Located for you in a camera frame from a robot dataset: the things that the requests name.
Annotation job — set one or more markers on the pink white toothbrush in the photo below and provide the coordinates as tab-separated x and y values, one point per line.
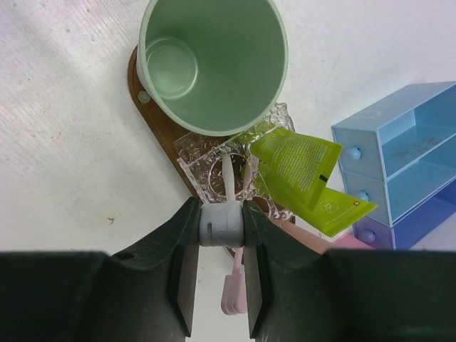
234	295

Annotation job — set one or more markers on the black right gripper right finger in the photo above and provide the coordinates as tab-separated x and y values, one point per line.
297	294

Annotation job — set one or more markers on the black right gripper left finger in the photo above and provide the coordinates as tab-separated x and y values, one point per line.
145	292

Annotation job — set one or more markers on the green toothpaste tube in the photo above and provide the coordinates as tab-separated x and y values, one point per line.
295	168
334	210

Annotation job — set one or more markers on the clear textured plastic holder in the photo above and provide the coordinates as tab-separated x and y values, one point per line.
200	158

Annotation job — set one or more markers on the green plastic cup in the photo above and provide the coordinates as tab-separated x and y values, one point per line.
213	67

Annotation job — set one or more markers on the orange plastic cup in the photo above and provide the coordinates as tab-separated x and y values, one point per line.
308	239

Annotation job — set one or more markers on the blue plastic organizer box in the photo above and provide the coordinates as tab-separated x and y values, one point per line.
399	153

